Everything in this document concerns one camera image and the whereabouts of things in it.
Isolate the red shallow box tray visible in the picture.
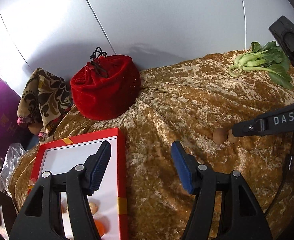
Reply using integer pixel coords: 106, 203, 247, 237
28, 128, 129, 239

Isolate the red velvet drawstring pouch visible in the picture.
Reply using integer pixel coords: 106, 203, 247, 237
70, 47, 141, 121

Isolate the brown round pear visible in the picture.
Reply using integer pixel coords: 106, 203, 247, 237
28, 123, 43, 135

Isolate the brown floral patterned cloth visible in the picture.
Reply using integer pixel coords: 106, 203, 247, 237
17, 68, 73, 144

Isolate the brown longan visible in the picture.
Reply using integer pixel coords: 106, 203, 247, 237
213, 128, 228, 145
227, 129, 238, 144

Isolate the beige round pastry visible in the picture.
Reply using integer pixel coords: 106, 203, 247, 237
89, 202, 98, 215

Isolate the golden velvet table cloth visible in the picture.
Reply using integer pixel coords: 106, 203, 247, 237
8, 49, 294, 240

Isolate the small orange tangerine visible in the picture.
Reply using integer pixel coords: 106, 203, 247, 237
94, 219, 105, 237

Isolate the green bok choy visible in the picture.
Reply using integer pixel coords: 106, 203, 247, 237
228, 41, 293, 90

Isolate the clear plastic bag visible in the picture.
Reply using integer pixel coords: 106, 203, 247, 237
0, 144, 26, 197

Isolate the purple shopping bag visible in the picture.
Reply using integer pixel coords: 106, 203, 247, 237
0, 78, 31, 158

